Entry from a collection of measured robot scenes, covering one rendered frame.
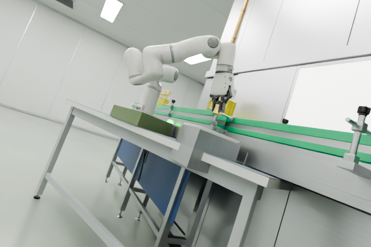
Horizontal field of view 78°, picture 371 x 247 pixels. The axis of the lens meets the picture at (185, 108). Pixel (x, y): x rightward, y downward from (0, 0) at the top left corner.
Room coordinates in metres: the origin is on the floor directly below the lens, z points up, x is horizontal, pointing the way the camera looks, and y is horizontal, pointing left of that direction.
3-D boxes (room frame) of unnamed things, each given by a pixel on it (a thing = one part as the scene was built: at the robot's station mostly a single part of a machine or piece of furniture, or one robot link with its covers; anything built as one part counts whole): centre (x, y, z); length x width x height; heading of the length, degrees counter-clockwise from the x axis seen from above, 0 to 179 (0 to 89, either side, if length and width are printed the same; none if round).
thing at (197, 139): (1.02, -0.17, 0.79); 0.27 x 0.17 x 0.08; 116
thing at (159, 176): (1.98, 0.13, 0.54); 1.59 x 0.18 x 0.43; 26
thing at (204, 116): (1.97, 0.22, 0.93); 1.75 x 0.01 x 0.08; 26
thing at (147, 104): (1.32, 0.23, 0.90); 0.16 x 0.13 x 0.15; 136
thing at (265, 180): (1.83, -0.21, 0.73); 1.58 x 1.52 x 0.04; 50
